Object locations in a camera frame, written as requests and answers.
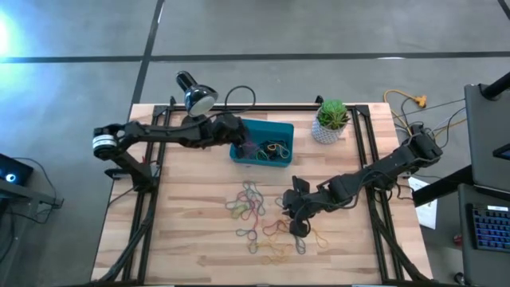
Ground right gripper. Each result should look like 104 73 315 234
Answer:
281 176 339 238

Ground red rubber band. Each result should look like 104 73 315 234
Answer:
246 214 260 241
237 191 266 218
237 138 261 159
261 218 290 237

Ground thin black rubber band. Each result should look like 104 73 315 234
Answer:
294 234 308 256

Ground rubber bands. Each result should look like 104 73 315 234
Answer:
261 139 291 163

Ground yellow rubber band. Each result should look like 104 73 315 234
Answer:
254 238 296 258
262 250 296 266
308 225 330 248
265 143 291 159

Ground blue plastic bin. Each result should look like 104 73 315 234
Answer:
229 118 295 167

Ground black desk lamp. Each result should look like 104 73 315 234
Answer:
176 70 219 124

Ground succulent in patterned white pot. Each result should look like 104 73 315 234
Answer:
311 99 351 144

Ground white paper sheet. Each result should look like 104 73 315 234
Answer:
408 177 438 230

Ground black desk crossbar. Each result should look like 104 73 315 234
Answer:
412 165 475 208

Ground grey side desk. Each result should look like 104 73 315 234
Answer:
457 183 510 287

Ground backlit black keyboard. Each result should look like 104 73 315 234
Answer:
469 202 510 253

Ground small dark screen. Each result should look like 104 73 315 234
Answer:
492 143 510 161

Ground grey metal stand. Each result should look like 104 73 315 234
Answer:
0 179 65 210

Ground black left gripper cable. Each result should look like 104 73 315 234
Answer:
214 85 257 120

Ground black aluminium table frame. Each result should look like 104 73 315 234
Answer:
97 95 426 286

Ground black power cable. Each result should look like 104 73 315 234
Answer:
398 97 467 140

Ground yellow extension cord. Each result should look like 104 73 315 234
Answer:
383 89 428 139

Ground black device with glowing ring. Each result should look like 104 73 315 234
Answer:
0 153 35 187

